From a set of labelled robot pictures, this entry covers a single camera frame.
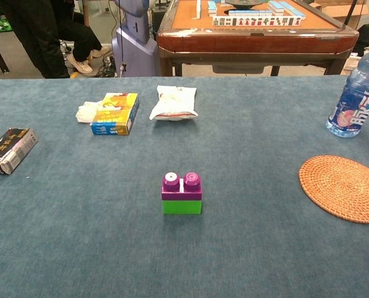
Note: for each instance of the round woven rattan coaster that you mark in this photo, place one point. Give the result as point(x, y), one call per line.
point(343, 187)

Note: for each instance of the yellow and blue carton box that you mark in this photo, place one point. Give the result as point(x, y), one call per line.
point(117, 115)

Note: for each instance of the brown mahjong table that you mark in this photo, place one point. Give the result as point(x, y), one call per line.
point(253, 42)

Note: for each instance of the black bag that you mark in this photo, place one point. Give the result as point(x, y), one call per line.
point(366, 37)

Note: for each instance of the blue table cloth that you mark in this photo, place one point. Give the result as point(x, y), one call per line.
point(184, 254)

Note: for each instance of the blue drink bottle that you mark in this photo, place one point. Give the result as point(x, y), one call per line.
point(357, 102)

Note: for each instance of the beige sneaker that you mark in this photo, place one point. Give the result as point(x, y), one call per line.
point(100, 52)
point(80, 64)

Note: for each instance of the green toy brick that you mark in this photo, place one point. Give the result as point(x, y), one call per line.
point(182, 207)

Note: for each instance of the person in black trousers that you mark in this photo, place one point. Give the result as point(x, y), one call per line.
point(38, 34)

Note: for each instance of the cardboard box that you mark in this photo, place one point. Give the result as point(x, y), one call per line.
point(343, 9)

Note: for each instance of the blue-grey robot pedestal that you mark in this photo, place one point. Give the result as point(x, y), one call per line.
point(134, 49)

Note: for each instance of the white plastic basket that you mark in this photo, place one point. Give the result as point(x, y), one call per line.
point(350, 63)

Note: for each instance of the white snack bag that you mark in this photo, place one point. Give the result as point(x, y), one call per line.
point(173, 104)

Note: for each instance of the row of face-up mahjong tiles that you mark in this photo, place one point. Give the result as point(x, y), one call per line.
point(256, 21)

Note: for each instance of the purple toy brick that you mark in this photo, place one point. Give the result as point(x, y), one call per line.
point(181, 194)

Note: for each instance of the black and purple carton box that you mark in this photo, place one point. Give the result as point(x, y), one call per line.
point(9, 152)

